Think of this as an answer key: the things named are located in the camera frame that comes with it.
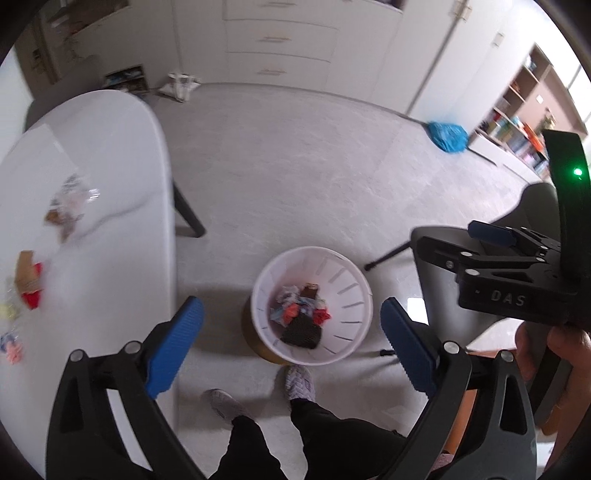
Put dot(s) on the yellow crumpled paper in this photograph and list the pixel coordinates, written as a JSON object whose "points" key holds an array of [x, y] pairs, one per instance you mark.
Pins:
{"points": [[7, 311]]}

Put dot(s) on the beige drawer cabinet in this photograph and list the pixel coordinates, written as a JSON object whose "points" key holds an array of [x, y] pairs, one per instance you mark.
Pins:
{"points": [[281, 41]]}

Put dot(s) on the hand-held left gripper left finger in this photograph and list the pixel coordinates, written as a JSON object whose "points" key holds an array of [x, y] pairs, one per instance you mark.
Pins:
{"points": [[173, 344]]}

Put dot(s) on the white folding floor rack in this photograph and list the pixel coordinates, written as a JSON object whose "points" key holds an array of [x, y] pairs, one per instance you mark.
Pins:
{"points": [[180, 85]]}

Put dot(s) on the person's right leg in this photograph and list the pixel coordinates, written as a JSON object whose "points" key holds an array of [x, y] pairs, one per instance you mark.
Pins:
{"points": [[337, 434]]}

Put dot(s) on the person's shoe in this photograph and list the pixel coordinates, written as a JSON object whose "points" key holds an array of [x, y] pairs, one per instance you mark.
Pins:
{"points": [[299, 381], [226, 404]]}

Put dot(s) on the beige cabinet with niche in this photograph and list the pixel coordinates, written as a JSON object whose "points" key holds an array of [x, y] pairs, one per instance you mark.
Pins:
{"points": [[78, 41]]}

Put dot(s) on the blue plastic bag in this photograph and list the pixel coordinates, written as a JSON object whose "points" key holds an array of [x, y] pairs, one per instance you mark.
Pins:
{"points": [[447, 136]]}

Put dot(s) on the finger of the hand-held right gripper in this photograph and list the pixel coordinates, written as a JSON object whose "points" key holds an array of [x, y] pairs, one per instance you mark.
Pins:
{"points": [[443, 251], [491, 233]]}

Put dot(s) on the brown paper bag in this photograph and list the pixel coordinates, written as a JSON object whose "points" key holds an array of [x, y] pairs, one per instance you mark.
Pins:
{"points": [[25, 272]]}

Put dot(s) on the black foam net sleeve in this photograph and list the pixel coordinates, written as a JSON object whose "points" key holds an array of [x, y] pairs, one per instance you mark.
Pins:
{"points": [[300, 332]]}

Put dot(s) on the person's leg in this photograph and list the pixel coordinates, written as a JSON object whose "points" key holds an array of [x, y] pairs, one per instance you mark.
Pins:
{"points": [[337, 434], [247, 450]]}

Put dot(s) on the person's left shoe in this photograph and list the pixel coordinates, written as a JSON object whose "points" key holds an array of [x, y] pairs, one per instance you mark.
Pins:
{"points": [[226, 404]]}

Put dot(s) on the black table leg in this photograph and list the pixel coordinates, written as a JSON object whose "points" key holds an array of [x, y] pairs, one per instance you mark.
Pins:
{"points": [[189, 214]]}

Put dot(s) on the person's right hand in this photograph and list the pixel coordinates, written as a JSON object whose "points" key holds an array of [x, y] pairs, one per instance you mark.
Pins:
{"points": [[570, 355]]}

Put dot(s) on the white slotted waste bin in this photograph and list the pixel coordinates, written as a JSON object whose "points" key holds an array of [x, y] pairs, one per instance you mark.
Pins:
{"points": [[339, 295]]}

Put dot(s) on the open bookshelf with books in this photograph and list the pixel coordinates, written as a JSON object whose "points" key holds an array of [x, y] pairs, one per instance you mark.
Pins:
{"points": [[524, 122]]}

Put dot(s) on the person's right shoe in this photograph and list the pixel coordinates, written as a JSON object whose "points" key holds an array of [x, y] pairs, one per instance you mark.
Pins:
{"points": [[299, 381]]}

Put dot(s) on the tall beige cabinet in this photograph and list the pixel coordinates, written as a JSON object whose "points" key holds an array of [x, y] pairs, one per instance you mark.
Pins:
{"points": [[196, 39]]}

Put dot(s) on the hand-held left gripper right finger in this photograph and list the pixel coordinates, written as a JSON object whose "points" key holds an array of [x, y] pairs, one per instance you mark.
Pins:
{"points": [[408, 346]]}

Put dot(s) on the clear snack packet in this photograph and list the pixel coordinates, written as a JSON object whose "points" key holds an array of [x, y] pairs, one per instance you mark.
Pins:
{"points": [[69, 201]]}

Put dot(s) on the blue crumpled wrapper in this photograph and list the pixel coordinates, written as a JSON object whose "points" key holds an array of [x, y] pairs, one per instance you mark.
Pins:
{"points": [[7, 342]]}

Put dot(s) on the person's left leg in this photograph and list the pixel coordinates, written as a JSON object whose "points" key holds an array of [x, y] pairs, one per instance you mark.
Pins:
{"points": [[247, 450]]}

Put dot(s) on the orange crumpled paper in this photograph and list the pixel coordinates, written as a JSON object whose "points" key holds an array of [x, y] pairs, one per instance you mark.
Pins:
{"points": [[14, 354]]}

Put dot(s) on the red crumpled paper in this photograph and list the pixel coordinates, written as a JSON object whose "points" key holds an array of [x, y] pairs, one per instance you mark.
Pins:
{"points": [[33, 295]]}

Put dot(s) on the clear plastic wrap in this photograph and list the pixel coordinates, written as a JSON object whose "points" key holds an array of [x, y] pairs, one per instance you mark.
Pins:
{"points": [[9, 285]]}

